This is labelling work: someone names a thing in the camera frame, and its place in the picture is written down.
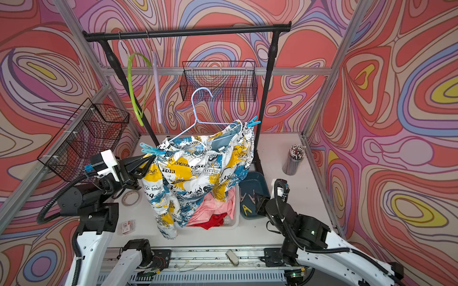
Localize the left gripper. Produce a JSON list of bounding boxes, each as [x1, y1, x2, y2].
[[91, 158, 156, 210]]

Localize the yellow clothespin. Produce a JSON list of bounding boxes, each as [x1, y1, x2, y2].
[[242, 204, 252, 216]]

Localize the blue clothespin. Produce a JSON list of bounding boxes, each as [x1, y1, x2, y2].
[[140, 143, 166, 156], [246, 116, 261, 128]]

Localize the white printed graphic shorts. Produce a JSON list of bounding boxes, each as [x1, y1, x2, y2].
[[141, 120, 255, 240]]

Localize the red shorts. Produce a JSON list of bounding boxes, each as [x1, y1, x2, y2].
[[194, 213, 227, 230]]

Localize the pink tie-dye shorts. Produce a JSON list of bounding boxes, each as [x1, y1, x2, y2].
[[186, 187, 237, 226]]

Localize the light blue hanger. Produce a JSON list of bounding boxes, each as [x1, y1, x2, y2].
[[167, 86, 244, 144]]

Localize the green hanger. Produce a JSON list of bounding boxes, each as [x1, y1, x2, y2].
[[117, 31, 153, 128]]

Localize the lavender wire hanger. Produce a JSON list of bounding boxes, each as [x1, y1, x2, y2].
[[146, 32, 163, 125]]

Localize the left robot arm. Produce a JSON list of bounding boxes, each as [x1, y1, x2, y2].
[[36, 150, 171, 286]]

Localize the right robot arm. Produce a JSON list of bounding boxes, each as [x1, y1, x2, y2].
[[254, 179, 404, 286]]

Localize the teal plastic tray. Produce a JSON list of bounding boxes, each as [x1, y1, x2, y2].
[[239, 171, 270, 220]]

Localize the roll of tape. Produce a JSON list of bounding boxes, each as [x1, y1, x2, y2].
[[121, 190, 142, 207]]

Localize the white perforated plastic basket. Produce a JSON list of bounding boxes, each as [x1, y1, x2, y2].
[[182, 185, 240, 231]]

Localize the paperclip box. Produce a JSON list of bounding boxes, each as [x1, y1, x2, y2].
[[120, 220, 136, 235]]

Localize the black clothes rack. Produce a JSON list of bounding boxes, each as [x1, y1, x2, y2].
[[83, 20, 292, 176]]

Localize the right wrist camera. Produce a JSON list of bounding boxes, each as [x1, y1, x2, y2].
[[273, 179, 290, 203]]

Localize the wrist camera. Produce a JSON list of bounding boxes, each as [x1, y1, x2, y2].
[[84, 150, 120, 182], [273, 179, 290, 203]]

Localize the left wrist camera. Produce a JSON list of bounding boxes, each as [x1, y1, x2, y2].
[[84, 150, 120, 182]]

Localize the black wire basket left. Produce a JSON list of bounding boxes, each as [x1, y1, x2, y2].
[[37, 99, 130, 182]]

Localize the black wire basket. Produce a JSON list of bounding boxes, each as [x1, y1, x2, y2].
[[180, 60, 258, 102], [37, 99, 130, 182]]

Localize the white pedal on rail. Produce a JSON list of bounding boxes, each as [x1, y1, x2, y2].
[[225, 250, 239, 266]]

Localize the black wire basket rear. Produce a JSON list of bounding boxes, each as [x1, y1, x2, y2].
[[180, 60, 258, 102]]

